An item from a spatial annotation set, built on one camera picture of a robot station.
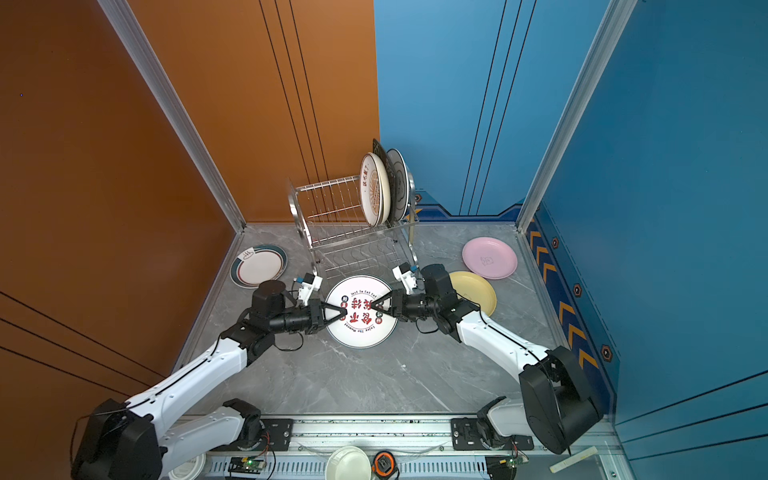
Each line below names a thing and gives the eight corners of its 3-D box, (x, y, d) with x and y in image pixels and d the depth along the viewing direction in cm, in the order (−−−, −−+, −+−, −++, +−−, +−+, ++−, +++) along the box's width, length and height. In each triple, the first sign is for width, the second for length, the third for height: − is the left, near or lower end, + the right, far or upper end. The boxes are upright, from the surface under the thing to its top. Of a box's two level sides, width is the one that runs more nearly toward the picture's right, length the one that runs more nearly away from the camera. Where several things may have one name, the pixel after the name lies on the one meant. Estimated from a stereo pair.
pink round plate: (467, 279, 106) (468, 275, 104) (459, 241, 118) (460, 237, 116) (520, 279, 106) (522, 275, 104) (508, 241, 118) (509, 237, 116)
